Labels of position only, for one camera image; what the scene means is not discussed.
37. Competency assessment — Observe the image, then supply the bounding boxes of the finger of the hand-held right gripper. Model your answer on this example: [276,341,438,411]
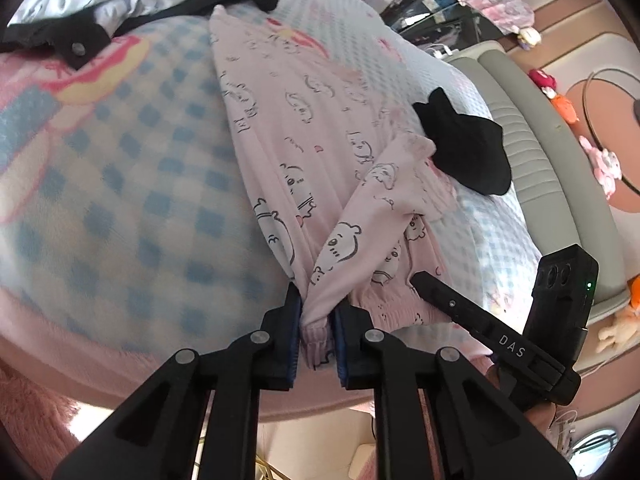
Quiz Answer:
[410,271,506,348]

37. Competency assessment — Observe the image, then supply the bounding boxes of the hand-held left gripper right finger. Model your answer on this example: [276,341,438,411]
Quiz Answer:
[334,305,576,480]

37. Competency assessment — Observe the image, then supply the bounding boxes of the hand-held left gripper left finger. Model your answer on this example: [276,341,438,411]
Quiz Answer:
[52,284,303,480]

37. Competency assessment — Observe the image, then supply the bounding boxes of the pink cartoon print pants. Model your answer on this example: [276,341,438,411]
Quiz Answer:
[209,5,458,368]

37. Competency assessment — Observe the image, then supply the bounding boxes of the person's right hand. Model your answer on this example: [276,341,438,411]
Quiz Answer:
[487,365,556,428]

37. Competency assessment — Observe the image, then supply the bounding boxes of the beige plush toy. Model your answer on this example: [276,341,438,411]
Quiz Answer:
[597,305,640,357]

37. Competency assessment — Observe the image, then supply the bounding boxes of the grey padded headboard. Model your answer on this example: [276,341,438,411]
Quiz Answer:
[445,40,632,327]

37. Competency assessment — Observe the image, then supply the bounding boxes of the folded black garment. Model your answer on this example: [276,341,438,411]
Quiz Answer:
[412,87,512,196]

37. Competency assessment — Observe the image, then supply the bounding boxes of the pink plush toy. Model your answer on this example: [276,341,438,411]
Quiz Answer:
[580,135,624,199]

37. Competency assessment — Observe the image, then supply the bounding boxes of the orange plush toy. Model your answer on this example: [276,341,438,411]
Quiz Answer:
[550,94,579,124]

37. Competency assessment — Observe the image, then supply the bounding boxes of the checked cartoon print blanket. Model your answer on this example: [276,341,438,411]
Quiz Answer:
[0,0,546,356]

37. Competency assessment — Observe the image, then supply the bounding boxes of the red plush toy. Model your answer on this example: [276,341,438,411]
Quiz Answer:
[530,67,558,89]

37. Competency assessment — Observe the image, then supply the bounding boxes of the pink hanging dress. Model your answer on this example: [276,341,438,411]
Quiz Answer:
[456,0,535,36]

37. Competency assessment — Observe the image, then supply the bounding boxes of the metal wall hoop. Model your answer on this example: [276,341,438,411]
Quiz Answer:
[582,67,640,162]

